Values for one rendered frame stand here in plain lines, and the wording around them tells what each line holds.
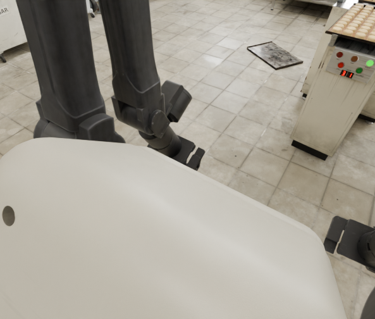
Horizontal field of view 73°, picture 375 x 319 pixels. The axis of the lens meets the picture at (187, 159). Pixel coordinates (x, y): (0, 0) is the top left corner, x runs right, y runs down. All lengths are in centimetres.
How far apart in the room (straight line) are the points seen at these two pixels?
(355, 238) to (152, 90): 42
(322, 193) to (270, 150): 51
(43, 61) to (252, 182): 173
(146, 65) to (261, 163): 174
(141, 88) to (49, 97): 13
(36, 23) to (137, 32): 12
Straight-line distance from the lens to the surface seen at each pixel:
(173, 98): 50
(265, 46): 377
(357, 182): 224
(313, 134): 212
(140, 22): 37
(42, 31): 30
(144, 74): 39
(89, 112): 33
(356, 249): 54
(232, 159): 203
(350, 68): 181
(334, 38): 178
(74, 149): 17
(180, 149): 57
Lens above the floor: 149
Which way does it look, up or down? 48 degrees down
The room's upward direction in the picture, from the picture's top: straight up
